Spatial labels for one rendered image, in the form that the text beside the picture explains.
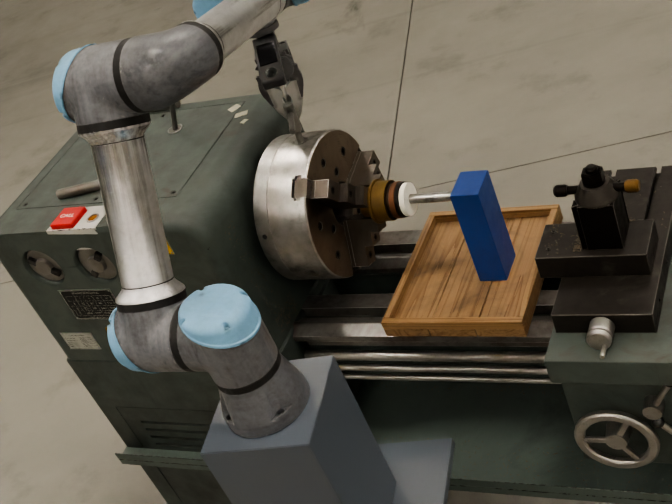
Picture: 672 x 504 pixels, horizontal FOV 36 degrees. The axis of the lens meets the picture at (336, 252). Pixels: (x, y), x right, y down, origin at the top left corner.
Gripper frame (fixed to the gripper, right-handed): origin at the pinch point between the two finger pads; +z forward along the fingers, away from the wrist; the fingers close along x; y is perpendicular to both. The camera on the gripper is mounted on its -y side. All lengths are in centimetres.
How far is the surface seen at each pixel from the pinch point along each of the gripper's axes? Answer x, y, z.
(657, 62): -130, 193, 105
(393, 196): -14.6, -14.5, 17.2
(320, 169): -2.2, -8.9, 9.1
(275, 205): 8.4, -14.0, 11.1
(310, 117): 16, 259, 106
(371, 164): -12.0, -0.6, 15.6
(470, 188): -29.3, -21.8, 17.0
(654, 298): -53, -52, 33
